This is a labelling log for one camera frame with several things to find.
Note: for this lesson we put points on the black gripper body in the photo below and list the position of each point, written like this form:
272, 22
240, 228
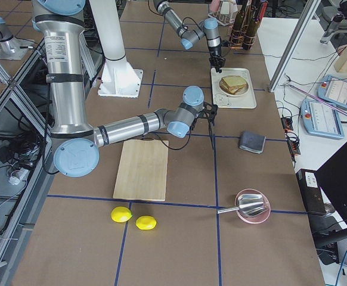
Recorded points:
195, 121
214, 51

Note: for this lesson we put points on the bread slice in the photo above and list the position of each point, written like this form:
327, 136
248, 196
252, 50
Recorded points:
233, 90
233, 80

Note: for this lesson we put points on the white round plate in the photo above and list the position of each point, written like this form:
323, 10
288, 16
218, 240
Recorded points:
233, 85

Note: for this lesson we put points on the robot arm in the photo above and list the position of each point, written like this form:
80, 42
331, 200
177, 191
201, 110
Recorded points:
208, 29
75, 142

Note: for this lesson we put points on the cream bear tray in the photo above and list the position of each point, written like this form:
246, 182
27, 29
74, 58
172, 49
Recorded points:
243, 99

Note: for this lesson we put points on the dark green wine bottle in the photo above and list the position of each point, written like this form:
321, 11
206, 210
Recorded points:
241, 16

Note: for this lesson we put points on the grey folded cloth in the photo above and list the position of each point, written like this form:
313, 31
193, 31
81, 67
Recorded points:
252, 142

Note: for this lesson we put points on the wooden cutting board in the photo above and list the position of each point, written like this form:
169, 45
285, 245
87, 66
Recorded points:
142, 171

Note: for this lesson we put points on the long metal rod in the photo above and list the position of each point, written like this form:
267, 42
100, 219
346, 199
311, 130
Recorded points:
318, 99

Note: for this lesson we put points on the metal scoop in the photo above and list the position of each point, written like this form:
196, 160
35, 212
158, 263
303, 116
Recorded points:
249, 205

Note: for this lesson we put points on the yellow lemon right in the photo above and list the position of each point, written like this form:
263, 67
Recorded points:
146, 223

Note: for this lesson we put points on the yellow lemon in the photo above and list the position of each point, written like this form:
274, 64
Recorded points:
121, 214
146, 223

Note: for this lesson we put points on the blue teach pendant near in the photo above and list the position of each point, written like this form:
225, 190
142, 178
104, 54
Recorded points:
321, 120

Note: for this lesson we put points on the blue teach pendant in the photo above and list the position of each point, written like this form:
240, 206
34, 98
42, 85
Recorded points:
334, 90
321, 120

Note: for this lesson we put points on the pink bowl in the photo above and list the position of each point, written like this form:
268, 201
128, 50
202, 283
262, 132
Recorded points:
259, 218

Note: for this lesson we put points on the yellow lemon left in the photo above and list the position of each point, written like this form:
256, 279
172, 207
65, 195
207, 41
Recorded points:
121, 214

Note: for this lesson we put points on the blue teach pendant far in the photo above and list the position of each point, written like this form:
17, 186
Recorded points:
334, 90

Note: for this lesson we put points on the black box device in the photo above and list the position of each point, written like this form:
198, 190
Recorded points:
310, 192

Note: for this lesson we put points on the black laptop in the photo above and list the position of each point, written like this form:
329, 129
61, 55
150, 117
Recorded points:
332, 177

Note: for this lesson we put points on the copper wire bottle rack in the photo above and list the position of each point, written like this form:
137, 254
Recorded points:
243, 38

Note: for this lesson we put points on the white wire cup rack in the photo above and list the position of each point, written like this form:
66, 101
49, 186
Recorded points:
224, 11

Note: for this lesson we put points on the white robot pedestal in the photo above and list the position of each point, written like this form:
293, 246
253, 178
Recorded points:
118, 79

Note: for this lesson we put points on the aluminium frame post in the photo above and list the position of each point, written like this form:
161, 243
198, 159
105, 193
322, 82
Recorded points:
305, 17

